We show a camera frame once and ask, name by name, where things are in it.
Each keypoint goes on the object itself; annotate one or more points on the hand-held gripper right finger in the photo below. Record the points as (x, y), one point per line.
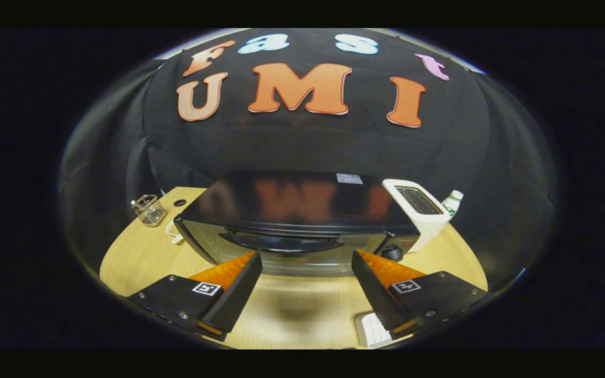
(376, 294)

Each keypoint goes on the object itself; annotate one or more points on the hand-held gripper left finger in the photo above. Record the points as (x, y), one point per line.
(237, 296)

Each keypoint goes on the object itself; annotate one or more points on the black toaster oven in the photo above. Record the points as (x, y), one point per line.
(302, 202)

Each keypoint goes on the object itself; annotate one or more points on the white pop-up toaster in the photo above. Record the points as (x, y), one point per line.
(428, 226)

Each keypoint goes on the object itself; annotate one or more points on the white plastic tray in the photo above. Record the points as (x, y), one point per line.
(373, 331)

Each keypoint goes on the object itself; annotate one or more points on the small white snack dish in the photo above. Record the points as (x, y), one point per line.
(173, 232)

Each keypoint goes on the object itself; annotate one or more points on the white bottle with green label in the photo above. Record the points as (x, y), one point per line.
(452, 205)

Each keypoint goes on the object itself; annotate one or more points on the black backdrop cloth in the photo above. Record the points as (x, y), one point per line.
(308, 142)

